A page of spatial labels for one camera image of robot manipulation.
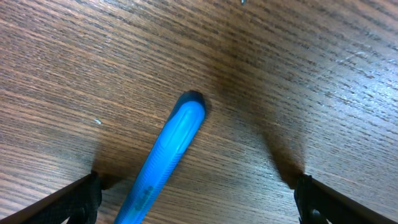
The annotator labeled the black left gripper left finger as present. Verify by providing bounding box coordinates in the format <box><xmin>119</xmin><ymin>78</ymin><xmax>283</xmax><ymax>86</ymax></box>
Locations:
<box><xmin>1</xmin><ymin>171</ymin><xmax>102</xmax><ymax>224</ymax></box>

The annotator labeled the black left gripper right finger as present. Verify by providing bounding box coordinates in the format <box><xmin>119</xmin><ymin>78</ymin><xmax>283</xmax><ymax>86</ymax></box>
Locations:
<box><xmin>294</xmin><ymin>174</ymin><xmax>397</xmax><ymax>224</ymax></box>

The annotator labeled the blue disposable razor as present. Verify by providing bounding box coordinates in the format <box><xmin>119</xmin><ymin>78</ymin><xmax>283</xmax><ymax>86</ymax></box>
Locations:
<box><xmin>114</xmin><ymin>90</ymin><xmax>206</xmax><ymax>224</ymax></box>

